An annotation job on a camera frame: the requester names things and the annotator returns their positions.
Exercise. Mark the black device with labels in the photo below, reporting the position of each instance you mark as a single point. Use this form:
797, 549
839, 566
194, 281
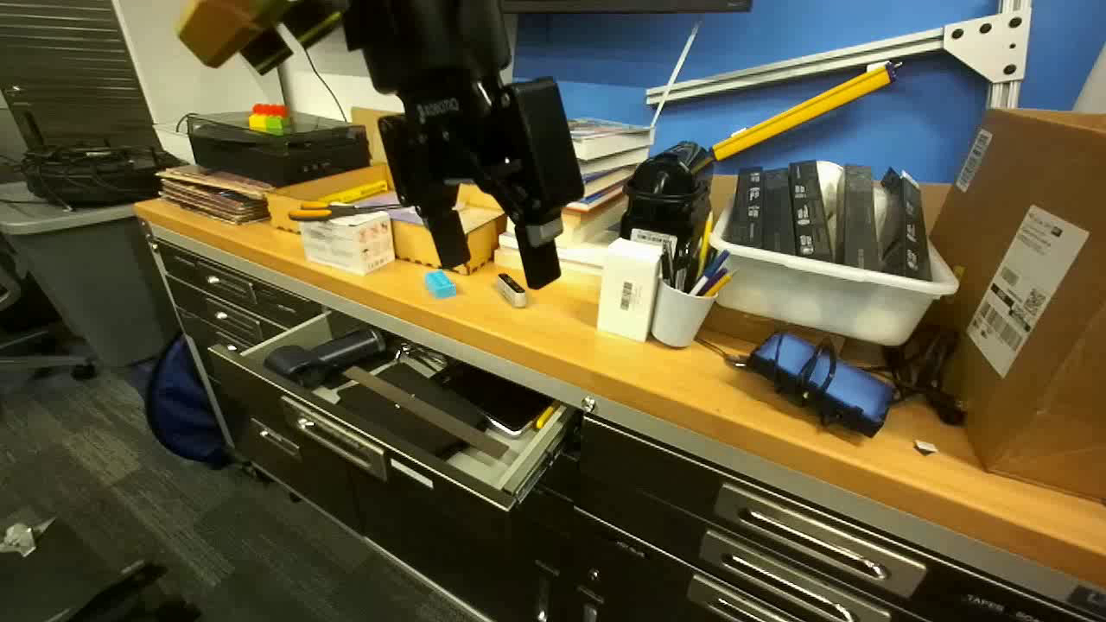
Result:
673, 192

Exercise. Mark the white plastic bin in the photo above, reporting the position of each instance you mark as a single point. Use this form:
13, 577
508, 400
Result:
830, 246

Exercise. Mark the open grey metal drawer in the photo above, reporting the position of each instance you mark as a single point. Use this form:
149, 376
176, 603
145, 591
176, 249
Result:
400, 408

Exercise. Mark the white cup with pens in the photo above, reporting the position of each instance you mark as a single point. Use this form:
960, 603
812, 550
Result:
687, 298

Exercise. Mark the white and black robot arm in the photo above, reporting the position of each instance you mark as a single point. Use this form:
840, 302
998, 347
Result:
413, 42

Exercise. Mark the stack of books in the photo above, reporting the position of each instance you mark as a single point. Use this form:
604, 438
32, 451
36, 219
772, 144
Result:
606, 156

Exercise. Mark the yellow level bar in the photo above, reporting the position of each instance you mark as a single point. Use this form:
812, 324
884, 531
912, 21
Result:
812, 110

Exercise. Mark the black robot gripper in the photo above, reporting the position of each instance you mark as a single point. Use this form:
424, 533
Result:
508, 139

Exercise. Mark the black bag on cabinet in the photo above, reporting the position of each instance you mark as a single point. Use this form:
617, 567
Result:
85, 179

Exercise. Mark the black monitor screen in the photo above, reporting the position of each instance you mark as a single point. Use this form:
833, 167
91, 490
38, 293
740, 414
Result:
626, 6

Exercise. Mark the large cardboard box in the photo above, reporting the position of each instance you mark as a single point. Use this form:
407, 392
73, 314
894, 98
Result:
1023, 225

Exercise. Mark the shallow wooden tray box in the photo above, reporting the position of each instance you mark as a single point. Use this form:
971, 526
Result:
413, 242

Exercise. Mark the rainbow coloured toy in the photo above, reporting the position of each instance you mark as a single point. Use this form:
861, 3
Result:
268, 120

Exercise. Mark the white rectangular box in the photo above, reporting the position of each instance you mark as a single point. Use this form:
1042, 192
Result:
632, 288

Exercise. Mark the small blue block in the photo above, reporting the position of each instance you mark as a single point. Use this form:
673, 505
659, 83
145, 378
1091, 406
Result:
440, 284

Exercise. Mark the blue backpack on floor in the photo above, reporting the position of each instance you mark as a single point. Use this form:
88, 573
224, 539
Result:
182, 414

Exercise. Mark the wooden camera mount block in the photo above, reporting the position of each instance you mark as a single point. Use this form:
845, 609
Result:
224, 30

